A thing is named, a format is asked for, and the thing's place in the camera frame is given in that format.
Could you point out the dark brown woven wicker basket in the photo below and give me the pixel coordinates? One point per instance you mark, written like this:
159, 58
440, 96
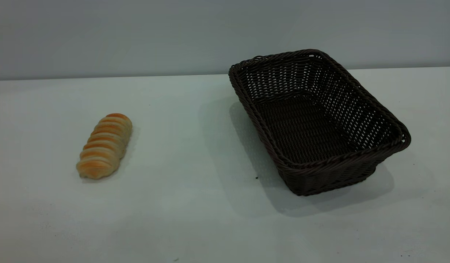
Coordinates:
305, 128

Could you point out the ridged golden bread loaf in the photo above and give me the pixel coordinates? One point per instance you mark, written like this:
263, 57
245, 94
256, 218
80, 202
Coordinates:
104, 146

